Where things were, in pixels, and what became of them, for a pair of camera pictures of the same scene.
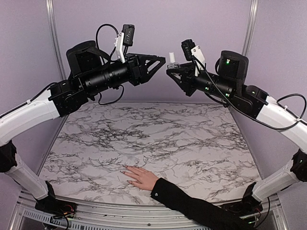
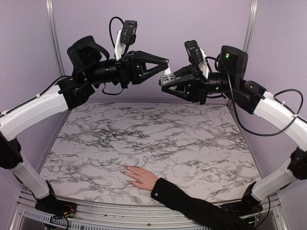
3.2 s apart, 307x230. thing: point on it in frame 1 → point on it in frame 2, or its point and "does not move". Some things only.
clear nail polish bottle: (173, 65) → (166, 78)
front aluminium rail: (95, 214) does not move
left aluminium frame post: (49, 4) does not move
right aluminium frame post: (250, 26) does not move
